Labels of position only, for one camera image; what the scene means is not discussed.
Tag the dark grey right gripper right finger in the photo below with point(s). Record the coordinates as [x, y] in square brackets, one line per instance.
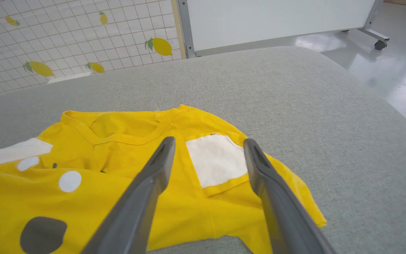
[280, 211]

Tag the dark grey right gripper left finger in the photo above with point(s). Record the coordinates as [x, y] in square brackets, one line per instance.
[136, 204]

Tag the yellow cartoon face t-shirt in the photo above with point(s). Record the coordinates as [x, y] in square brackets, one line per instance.
[189, 215]

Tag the lemon print tiled panel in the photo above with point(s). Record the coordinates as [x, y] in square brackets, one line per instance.
[65, 31]

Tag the black caster wheel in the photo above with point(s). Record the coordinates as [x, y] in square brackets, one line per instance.
[380, 45]

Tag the white board partition grey frame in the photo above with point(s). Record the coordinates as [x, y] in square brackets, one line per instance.
[277, 19]

